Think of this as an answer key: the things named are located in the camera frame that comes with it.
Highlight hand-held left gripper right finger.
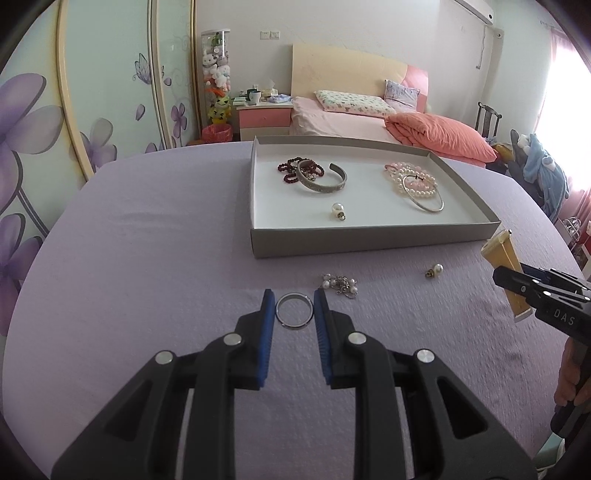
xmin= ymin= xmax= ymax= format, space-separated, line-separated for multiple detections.
xmin=313 ymin=287 xmax=541 ymax=480

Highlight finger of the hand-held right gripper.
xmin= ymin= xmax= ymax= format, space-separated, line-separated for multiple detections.
xmin=522 ymin=264 xmax=591 ymax=294
xmin=493 ymin=267 xmax=591 ymax=311

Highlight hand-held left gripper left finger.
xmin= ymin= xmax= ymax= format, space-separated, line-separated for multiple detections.
xmin=51 ymin=288 xmax=277 ymax=480

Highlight silver ring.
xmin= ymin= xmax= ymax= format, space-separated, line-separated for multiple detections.
xmin=275 ymin=292 xmax=315 ymax=331

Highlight thin silver bangle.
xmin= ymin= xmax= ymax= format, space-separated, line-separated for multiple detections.
xmin=403 ymin=174 xmax=445 ymax=214

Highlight grey cardboard tray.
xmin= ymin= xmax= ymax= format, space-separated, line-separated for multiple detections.
xmin=250 ymin=135 xmax=502 ymax=259

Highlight silver cuff bracelet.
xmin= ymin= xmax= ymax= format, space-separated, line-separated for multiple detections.
xmin=295 ymin=160 xmax=348 ymax=195

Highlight white pearl bracelet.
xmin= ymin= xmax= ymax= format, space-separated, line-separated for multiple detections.
xmin=390 ymin=167 xmax=439 ymax=200

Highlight pink bead bracelet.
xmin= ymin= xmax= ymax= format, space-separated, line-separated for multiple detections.
xmin=383 ymin=161 xmax=437 ymax=197

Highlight dark red bead bracelet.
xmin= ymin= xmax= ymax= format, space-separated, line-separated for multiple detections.
xmin=277 ymin=158 xmax=326 ymax=184

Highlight person's right hand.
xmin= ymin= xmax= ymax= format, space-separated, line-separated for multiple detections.
xmin=554 ymin=340 xmax=590 ymax=409

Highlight blue plush garment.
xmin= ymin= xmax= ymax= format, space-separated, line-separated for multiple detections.
xmin=522 ymin=134 xmax=570 ymax=213

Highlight purple tablecloth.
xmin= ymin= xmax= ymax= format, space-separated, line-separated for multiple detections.
xmin=0 ymin=138 xmax=591 ymax=480

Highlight dark wooden chair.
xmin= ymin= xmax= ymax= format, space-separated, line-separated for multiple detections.
xmin=473 ymin=102 xmax=502 ymax=139

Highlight coral duvet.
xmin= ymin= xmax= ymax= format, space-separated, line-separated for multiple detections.
xmin=385 ymin=112 xmax=498 ymax=163

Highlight pink basket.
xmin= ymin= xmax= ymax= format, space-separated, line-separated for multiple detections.
xmin=202 ymin=124 xmax=233 ymax=145

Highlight bed with pink sheet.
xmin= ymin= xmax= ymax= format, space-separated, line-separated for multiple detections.
xmin=290 ymin=96 xmax=488 ymax=167

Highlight pink white nightstand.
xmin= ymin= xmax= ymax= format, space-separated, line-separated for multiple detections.
xmin=236 ymin=99 xmax=294 ymax=139

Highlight pink curtain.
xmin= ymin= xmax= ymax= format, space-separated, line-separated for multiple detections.
xmin=536 ymin=23 xmax=591 ymax=222

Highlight lilac pillow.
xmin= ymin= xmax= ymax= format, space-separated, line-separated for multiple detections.
xmin=384 ymin=79 xmax=421 ymax=112

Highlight patterned white pillow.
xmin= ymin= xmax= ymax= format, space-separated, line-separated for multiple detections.
xmin=315 ymin=90 xmax=397 ymax=117

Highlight air conditioner pipe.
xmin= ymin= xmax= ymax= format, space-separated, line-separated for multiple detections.
xmin=475 ymin=21 xmax=504 ymax=70

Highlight glass tower of plush toys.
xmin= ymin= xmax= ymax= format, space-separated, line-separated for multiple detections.
xmin=201 ymin=28 xmax=232 ymax=126

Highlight cream pink headboard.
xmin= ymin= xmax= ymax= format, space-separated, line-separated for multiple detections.
xmin=291 ymin=44 xmax=430 ymax=114

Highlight white air conditioner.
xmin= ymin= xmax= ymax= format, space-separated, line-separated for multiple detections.
xmin=455 ymin=0 xmax=495 ymax=24

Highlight floral sliding door wardrobe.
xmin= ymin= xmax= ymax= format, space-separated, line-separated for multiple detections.
xmin=0 ymin=0 xmax=204 ymax=342

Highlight pearl chain earrings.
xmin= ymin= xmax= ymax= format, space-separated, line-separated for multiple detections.
xmin=322 ymin=273 xmax=360 ymax=300

